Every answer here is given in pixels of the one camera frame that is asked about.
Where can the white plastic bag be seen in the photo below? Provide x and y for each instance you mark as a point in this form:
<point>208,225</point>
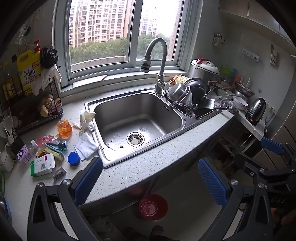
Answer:
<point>45,80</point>

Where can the window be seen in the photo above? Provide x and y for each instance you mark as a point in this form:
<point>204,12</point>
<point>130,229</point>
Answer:
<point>99,34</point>

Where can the pink and blue plastic wrapper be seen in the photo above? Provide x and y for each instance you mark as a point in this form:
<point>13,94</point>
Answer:
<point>46,140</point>

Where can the steel electric kettle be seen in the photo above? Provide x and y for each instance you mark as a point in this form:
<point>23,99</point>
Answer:
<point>255,111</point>

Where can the steel pot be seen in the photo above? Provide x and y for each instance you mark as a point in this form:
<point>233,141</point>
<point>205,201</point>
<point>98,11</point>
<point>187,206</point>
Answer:
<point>244,90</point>

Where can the steel gooseneck faucet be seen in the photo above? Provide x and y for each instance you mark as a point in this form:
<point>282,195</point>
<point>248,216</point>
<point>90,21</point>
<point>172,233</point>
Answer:
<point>161,69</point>

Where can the white rice cooker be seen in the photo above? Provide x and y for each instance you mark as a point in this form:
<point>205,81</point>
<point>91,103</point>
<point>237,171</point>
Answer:
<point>204,69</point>

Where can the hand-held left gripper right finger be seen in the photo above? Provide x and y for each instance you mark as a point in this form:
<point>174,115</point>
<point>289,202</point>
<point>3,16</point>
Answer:
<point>211,183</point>

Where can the stainless steel sink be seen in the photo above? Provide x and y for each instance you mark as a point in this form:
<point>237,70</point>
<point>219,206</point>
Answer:
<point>138,115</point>

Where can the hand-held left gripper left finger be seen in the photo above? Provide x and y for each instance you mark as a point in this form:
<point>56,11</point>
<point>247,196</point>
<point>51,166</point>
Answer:
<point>89,179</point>

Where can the black mug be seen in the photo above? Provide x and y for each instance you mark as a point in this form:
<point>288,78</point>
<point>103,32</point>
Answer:
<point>16,146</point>

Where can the blue bottle cap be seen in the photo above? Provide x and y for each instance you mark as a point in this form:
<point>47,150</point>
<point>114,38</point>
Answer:
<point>74,158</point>

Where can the yellow cloth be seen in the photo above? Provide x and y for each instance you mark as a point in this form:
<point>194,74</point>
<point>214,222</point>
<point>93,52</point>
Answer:
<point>179,79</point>

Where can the yellow label bottle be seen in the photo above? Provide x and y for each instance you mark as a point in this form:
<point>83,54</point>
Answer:
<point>9,87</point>

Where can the stainless steel bowl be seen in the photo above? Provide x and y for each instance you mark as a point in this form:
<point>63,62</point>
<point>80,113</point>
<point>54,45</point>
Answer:
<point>179,92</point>

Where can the white rubber gloves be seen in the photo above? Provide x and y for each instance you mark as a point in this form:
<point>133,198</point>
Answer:
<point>85,120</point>

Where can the yellow yeast packet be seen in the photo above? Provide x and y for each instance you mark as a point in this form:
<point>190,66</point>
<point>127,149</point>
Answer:
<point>41,153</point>

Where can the small purple label bottle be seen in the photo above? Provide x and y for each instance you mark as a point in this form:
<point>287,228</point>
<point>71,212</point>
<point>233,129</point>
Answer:
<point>25,153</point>

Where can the small white pitcher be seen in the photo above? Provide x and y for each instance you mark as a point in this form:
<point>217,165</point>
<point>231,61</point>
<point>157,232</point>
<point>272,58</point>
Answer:
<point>6,162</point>

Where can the small grey packet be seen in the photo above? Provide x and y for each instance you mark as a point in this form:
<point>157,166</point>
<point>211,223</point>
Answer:
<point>59,173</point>

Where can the kitchen cleaver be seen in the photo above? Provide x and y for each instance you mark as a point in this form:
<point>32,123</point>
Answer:
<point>208,104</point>

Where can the green and white medicine box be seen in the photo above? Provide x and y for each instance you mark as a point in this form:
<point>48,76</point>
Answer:
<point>42,165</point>

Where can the black plastic bag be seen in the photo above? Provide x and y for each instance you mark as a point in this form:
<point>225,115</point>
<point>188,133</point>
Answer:
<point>49,58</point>

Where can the red pump bottle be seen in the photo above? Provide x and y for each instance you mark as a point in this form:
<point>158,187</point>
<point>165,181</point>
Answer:
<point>37,46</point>

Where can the orange soap bottle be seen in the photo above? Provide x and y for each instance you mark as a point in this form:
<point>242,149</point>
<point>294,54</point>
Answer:
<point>64,128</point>

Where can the upper cabinet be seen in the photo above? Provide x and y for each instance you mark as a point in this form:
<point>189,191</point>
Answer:
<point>254,14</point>

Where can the brown ginger root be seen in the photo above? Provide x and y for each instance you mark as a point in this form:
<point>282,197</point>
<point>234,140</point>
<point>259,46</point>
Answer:
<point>49,100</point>

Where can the pale ginger root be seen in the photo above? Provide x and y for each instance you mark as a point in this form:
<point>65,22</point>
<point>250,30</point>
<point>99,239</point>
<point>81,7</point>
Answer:
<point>44,112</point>

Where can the blue foil wrapper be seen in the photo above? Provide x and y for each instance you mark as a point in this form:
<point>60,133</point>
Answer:
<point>63,145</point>

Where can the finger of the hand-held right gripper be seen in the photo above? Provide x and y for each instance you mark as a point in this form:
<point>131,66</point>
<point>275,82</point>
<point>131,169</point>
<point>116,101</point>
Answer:
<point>272,146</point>
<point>245,161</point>

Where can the steel wool scrubber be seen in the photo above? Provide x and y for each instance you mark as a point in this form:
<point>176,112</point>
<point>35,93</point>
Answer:
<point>183,108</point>

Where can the wall utensil holder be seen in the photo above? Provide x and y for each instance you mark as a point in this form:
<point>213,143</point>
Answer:
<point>217,40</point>
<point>274,56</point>

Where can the white folded cloth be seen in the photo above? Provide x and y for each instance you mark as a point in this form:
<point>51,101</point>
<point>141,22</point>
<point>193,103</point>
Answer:
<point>85,146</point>

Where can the red plastic basin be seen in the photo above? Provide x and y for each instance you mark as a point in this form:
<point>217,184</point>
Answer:
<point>152,207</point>

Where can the white spoons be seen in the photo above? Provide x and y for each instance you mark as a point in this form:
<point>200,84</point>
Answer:
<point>8,128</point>

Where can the blue scrub brush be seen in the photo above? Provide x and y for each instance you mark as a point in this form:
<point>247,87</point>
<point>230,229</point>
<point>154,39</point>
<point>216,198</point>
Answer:
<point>54,153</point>

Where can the yellow detergent bottle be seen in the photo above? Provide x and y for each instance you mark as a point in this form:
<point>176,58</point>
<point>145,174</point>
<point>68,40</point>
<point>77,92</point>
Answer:
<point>29,69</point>

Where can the patterned white bowl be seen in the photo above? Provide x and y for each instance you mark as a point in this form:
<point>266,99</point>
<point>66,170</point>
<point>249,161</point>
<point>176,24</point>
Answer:
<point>240,103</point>

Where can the black wok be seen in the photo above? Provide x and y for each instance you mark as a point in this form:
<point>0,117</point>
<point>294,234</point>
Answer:
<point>197,89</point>

